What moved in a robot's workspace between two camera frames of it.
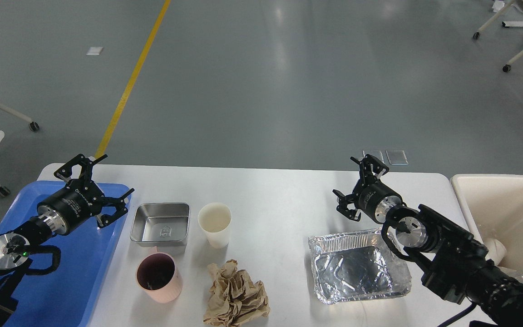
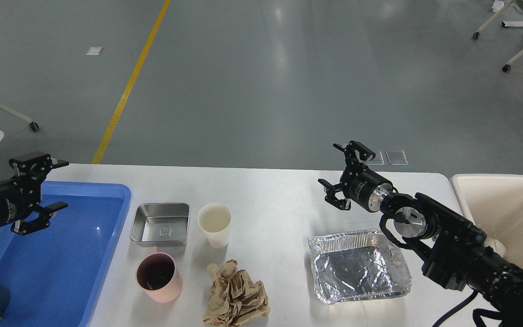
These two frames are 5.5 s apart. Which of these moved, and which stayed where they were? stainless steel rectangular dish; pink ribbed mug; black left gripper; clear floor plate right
Moved: black left gripper
Stayed: stainless steel rectangular dish; pink ribbed mug; clear floor plate right
